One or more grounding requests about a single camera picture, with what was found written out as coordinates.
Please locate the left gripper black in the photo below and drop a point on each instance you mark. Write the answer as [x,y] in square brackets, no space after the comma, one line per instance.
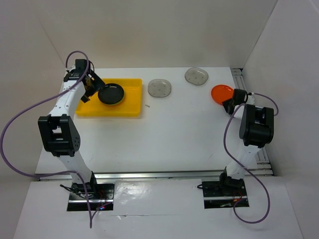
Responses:
[97,84]

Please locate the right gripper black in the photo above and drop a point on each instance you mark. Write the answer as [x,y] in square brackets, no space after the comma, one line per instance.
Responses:
[226,104]

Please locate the orange plate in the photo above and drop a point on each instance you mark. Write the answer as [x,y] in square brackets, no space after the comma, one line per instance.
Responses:
[221,93]

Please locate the black plate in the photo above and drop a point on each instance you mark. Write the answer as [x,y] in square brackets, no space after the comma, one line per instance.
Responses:
[110,90]

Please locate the green plate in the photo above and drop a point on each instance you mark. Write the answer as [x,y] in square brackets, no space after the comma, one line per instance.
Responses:
[113,101]

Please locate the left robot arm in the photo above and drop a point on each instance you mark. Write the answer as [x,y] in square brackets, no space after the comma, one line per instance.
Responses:
[58,132]

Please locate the yellow plastic bin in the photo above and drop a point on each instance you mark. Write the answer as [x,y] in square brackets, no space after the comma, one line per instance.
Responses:
[130,107]

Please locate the grey translucent plate right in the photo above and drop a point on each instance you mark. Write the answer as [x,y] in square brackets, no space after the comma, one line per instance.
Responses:
[196,76]

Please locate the grey translucent plate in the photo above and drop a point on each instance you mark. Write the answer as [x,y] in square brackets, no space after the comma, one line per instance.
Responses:
[196,76]
[159,88]

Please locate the grey translucent plate left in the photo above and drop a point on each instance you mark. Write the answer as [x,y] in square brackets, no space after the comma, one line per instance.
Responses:
[159,88]

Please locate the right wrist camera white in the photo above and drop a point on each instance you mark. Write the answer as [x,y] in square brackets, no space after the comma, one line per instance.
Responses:
[250,99]

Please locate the aluminium rail right side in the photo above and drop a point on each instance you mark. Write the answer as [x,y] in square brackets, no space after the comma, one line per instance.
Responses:
[249,112]

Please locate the aluminium rail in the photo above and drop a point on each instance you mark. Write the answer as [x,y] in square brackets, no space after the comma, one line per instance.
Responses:
[157,175]
[249,112]

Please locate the aluminium rail front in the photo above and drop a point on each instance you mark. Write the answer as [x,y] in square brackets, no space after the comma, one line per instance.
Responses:
[157,175]

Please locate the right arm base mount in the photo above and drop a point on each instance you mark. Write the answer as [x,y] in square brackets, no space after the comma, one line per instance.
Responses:
[215,197]

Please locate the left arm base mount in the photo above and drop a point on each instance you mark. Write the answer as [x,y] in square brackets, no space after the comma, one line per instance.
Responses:
[101,200]

